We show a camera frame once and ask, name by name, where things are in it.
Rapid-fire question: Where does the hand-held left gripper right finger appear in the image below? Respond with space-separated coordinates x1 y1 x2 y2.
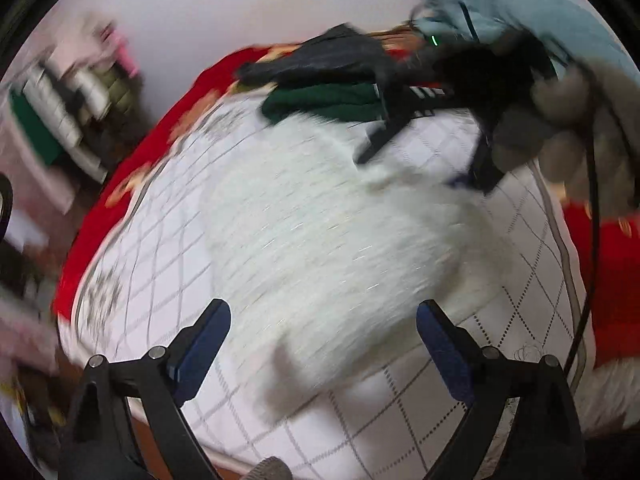
416 300 586 480

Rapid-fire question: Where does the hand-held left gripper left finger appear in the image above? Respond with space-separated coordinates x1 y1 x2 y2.
59 298 232 480

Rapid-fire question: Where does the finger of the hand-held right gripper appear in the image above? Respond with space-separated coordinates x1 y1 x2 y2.
354 77 441 165
447 110 508 196

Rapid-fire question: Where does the white fluffy jacket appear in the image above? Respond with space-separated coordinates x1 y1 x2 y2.
200 110 493 411

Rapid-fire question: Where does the person's left forearm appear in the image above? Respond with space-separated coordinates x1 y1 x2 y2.
245 456 293 480

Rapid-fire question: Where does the person's right forearm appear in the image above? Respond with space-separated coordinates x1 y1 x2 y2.
492 57 640 221

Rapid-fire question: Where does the shelf of folded clothes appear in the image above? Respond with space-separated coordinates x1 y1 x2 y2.
0 15 151 211

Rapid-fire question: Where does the green garment with white stripes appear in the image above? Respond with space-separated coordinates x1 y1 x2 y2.
259 82 446 126

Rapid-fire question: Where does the black shiny jacket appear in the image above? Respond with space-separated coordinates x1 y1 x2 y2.
235 24 416 91

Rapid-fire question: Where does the blue duvet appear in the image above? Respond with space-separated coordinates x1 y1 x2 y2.
407 0 640 76

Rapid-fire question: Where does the white diamond-pattern mat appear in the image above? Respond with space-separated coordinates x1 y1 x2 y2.
55 95 591 480

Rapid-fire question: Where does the red floral blanket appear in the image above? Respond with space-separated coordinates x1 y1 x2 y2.
50 42 640 376

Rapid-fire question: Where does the black cable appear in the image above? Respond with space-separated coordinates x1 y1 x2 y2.
565 67 601 376

